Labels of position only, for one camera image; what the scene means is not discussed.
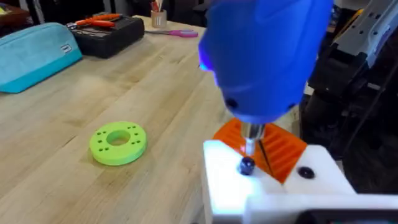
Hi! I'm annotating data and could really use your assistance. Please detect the black tool case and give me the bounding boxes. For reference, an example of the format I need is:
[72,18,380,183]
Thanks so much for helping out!
[70,14,146,59]

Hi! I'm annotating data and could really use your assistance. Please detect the green disc with holes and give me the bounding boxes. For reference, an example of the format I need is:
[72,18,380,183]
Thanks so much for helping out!
[89,121,147,166]

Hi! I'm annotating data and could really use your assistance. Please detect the teal zip bag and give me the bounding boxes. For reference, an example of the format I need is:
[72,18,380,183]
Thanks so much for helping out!
[0,22,83,94]

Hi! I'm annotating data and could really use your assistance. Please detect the small black screw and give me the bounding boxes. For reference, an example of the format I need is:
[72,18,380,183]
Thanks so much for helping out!
[238,157,257,175]

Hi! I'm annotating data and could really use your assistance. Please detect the beige pen cup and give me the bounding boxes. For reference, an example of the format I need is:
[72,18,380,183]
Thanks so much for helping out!
[150,0,168,29]

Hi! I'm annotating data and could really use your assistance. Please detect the white orange left gripper left finger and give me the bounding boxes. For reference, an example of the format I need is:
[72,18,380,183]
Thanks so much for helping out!
[201,118,282,218]

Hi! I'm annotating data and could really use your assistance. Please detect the pink handled scissors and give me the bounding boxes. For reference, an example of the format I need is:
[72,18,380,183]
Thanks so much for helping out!
[144,29,199,39]

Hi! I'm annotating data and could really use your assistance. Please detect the orange handled pliers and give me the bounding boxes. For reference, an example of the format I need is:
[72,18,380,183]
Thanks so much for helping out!
[65,12,123,30]

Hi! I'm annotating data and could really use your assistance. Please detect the white orange left gripper right finger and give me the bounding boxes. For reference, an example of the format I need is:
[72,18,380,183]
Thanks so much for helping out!
[259,123,356,195]

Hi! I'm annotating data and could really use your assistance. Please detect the blue electric screwdriver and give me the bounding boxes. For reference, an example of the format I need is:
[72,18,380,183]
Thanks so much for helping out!
[198,0,335,156]

